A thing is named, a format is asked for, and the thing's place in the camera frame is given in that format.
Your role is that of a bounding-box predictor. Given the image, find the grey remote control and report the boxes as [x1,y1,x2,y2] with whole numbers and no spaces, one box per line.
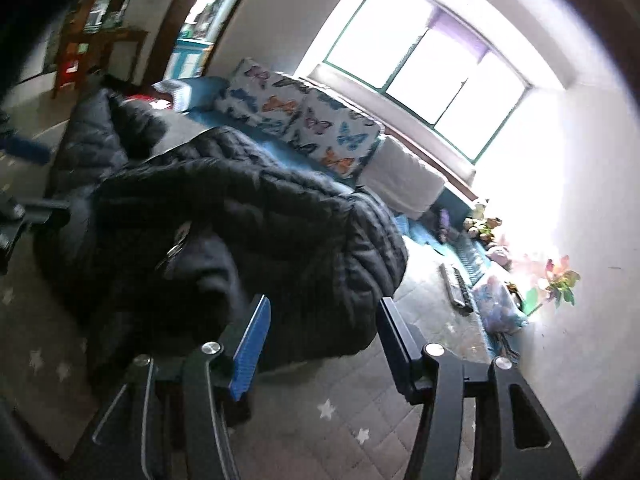
[439,262,474,313]

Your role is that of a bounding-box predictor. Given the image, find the purple plush toy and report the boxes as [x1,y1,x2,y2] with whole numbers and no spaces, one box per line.
[436,208,458,244]

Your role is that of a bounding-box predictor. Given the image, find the brown wooden display cabinet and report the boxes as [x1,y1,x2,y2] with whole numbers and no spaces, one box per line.
[43,0,129,73]

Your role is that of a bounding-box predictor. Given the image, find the right butterfly print cushion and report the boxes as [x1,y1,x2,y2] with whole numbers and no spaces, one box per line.
[283,88,383,179]

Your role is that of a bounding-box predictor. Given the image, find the butterfly print cushion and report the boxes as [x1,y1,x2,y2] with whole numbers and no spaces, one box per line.
[214,58,311,136]
[283,88,383,179]

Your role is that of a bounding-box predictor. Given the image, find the brown wooden side table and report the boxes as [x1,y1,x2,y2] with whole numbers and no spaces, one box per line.
[56,26,149,82]

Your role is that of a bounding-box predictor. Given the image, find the pink plush toy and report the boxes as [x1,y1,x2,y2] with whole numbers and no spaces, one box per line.
[486,245,512,271]

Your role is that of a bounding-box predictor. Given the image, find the white plain cushion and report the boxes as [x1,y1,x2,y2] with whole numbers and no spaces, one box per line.
[357,136,447,220]

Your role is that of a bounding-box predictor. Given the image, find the green framed window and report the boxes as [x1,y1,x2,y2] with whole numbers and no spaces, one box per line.
[323,0,532,164]

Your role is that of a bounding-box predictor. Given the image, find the plush teddy bear toys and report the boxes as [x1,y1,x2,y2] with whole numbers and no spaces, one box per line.
[462,200,502,246]

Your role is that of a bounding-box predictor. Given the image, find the blue sofa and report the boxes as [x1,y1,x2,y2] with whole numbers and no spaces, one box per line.
[152,77,515,356]

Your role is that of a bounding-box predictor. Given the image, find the left butterfly print cushion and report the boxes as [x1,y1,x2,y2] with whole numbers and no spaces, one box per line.
[214,58,311,136]

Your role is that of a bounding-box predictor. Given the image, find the red plastic stool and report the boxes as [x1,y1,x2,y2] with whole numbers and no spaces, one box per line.
[51,42,88,99]

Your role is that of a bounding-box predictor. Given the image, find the colourful pinwheel toy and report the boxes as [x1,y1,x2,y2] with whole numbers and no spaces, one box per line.
[523,255,582,315]

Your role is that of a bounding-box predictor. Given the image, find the grey quilted star mat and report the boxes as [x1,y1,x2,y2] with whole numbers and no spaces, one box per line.
[0,148,507,480]

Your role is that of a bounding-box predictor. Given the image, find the pastel printed plastic bag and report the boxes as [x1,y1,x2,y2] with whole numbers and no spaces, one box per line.
[472,274,528,335]

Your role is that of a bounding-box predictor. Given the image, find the dark brown door frame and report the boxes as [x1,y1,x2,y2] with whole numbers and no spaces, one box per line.
[141,0,240,84]

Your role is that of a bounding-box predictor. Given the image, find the black puffer down jacket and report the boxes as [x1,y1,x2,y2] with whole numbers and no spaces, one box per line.
[34,86,409,396]

